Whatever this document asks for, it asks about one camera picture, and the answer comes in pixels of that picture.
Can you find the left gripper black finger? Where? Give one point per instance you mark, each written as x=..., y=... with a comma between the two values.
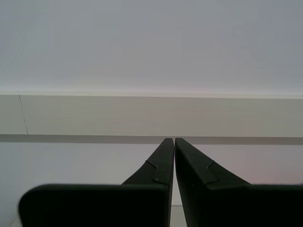
x=99, y=205
x=236, y=205

